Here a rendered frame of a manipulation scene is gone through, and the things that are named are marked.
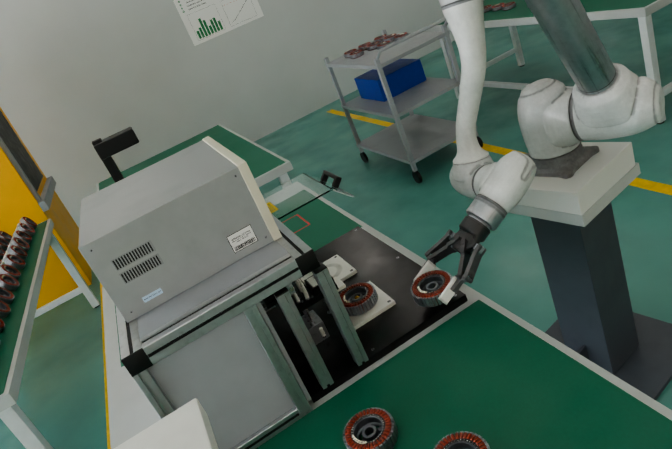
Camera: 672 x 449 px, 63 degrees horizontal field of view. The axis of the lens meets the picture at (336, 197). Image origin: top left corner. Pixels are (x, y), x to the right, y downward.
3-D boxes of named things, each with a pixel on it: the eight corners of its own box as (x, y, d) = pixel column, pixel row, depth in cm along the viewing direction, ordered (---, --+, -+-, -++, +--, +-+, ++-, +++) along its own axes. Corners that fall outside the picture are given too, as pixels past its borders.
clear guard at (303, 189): (324, 180, 184) (317, 165, 181) (355, 197, 162) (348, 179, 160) (237, 227, 175) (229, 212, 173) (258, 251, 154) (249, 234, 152)
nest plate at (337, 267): (338, 257, 184) (336, 254, 183) (357, 272, 171) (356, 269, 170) (299, 279, 180) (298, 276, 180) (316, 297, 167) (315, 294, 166)
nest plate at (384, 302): (371, 283, 162) (369, 280, 162) (396, 304, 149) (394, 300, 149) (328, 310, 159) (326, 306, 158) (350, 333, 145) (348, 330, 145)
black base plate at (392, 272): (360, 230, 199) (358, 225, 199) (468, 300, 143) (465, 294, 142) (245, 297, 187) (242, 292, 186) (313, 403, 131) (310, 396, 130)
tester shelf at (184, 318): (243, 195, 181) (237, 183, 179) (320, 266, 120) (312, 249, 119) (117, 262, 169) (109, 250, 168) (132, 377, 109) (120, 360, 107)
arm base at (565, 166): (540, 149, 189) (535, 135, 187) (601, 149, 171) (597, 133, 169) (509, 176, 181) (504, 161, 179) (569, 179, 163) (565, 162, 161)
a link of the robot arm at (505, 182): (517, 219, 139) (489, 211, 151) (552, 170, 140) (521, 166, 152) (488, 195, 135) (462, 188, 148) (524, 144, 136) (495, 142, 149)
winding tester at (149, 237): (238, 195, 169) (208, 135, 161) (282, 237, 130) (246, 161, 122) (118, 258, 159) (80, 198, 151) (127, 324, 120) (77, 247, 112)
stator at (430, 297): (439, 273, 148) (435, 263, 146) (465, 289, 138) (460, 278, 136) (406, 297, 145) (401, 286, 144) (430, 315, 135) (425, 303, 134)
